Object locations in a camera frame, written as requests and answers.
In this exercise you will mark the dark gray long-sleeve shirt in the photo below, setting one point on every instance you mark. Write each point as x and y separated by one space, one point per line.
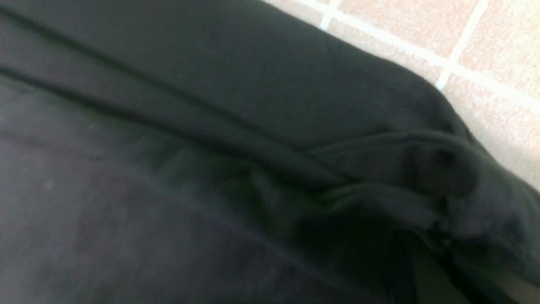
224 152

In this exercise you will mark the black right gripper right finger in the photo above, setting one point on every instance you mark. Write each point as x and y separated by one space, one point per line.
517 288

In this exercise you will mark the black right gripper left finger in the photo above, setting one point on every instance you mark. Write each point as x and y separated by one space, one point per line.
433 285

